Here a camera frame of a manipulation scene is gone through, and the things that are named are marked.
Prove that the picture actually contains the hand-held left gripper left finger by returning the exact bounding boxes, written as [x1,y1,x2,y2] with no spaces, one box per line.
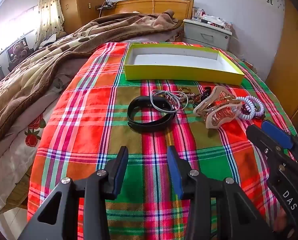
[18,145,129,240]

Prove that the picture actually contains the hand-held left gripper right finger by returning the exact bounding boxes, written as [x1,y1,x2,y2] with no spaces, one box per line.
[167,145,280,240]

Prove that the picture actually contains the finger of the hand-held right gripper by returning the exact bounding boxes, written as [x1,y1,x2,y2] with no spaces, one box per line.
[261,120,295,152]
[246,124,287,165]

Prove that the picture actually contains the light blue spiral hair tie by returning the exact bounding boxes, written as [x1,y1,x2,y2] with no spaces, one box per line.
[237,107,257,120]

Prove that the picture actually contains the lilac spiral hair tie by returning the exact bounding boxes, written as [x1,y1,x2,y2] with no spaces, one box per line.
[241,95,265,113]

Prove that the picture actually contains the black wristband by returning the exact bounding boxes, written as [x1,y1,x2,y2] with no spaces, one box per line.
[127,96,176,133]

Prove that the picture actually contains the beige hair claw clip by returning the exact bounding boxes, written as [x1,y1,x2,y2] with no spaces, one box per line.
[193,85,242,131]

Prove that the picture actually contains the grey hair ties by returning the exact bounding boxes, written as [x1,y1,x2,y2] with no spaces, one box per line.
[149,89,189,112]

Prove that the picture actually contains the dark beaded bracelet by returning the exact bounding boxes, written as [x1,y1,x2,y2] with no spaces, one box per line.
[191,86,214,106]

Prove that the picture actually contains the silver hair clip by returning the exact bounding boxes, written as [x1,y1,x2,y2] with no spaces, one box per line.
[164,90,192,111]

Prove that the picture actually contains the yellow-green cardboard box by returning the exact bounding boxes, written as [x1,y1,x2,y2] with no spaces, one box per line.
[124,43,245,86]

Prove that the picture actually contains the person's right hand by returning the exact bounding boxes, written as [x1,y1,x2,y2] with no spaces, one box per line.
[273,204,289,233]

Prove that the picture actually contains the plaid cloth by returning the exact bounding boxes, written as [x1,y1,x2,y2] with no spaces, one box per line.
[26,42,298,240]

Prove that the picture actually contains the floral bedsheet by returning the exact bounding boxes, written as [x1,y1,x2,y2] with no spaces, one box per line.
[0,80,73,214]

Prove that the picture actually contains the grey nightstand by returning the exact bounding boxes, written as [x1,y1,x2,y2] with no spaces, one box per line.
[182,19,233,51]

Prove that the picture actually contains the clutter of small packets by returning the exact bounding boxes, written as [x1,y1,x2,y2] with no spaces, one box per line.
[204,14,234,29]

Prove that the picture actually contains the brown patterned blanket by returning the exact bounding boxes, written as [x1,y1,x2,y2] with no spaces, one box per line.
[0,9,184,150]

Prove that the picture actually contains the clear glass cup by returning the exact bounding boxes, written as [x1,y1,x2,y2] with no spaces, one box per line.
[192,8,205,22]

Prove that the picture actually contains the teddy bear picture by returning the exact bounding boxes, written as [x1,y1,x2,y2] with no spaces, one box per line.
[6,37,30,67]

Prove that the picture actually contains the wooden headboard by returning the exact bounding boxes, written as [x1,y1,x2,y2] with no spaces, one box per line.
[99,0,195,22]

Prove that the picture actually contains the power strip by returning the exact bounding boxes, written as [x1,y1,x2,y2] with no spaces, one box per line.
[96,1,117,11]

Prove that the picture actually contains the wooden wardrobe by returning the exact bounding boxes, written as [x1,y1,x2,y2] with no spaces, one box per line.
[58,0,107,34]

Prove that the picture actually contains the spotted curtain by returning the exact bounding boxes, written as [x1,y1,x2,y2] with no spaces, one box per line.
[35,0,66,48]

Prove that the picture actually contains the window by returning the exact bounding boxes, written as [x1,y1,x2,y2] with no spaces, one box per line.
[0,4,41,58]

